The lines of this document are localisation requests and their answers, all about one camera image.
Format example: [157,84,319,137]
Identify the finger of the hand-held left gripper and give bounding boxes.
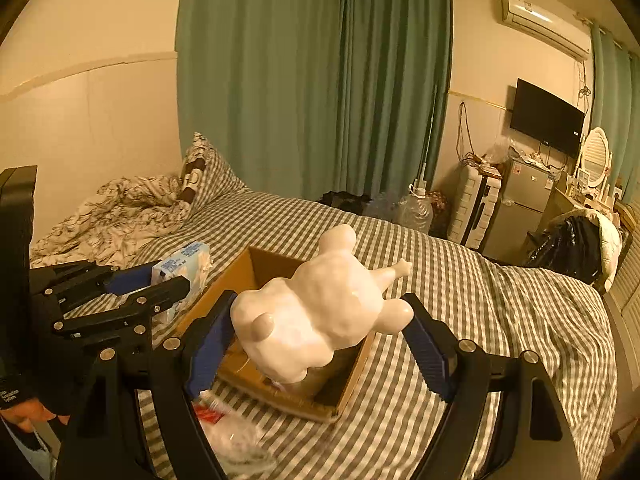
[50,277,193,353]
[30,259,157,312]

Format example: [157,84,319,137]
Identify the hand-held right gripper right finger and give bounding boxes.
[400,292,576,480]

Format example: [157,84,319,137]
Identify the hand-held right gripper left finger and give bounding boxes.
[55,290,238,480]

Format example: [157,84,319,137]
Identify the brown cardboard box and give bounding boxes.
[175,246,378,423]

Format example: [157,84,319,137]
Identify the person's left hand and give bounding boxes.
[0,397,58,433]

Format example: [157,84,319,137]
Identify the blue white tissue pack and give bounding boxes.
[150,241,213,323]

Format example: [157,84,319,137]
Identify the white leaf-patterned duvet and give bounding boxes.
[30,175,193,268]

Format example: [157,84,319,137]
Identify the clear plastic bag red label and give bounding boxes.
[192,389,277,480]

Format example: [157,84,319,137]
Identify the green checkered bed sheet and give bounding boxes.
[30,187,618,480]

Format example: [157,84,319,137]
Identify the green checkered pillow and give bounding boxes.
[191,132,252,211]

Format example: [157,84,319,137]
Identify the large clear water bottle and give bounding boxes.
[397,185,434,234]

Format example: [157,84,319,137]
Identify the white ribbed suitcase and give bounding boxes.
[446,165,502,251]

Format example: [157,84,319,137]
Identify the black bag on chair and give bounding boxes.
[522,210,602,287]

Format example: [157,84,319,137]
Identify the black cloth pile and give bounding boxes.
[317,190,374,217]

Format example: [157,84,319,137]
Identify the grey small fridge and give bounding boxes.
[482,160,557,263]

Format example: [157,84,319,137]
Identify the beige vanity table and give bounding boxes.
[544,180,627,243]

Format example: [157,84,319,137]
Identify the cream padded jacket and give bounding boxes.
[594,209,624,288]

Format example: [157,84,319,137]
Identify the white pole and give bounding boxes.
[417,87,444,192]

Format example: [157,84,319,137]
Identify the wide green curtain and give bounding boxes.
[176,0,453,211]

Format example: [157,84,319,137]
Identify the white oval vanity mirror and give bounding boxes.
[577,127,614,187]

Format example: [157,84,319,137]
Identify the narrow green curtain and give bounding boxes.
[590,20,640,191]

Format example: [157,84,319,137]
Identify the white air conditioner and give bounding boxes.
[500,0,592,61]

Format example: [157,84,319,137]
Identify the black wall television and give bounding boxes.
[510,78,586,158]

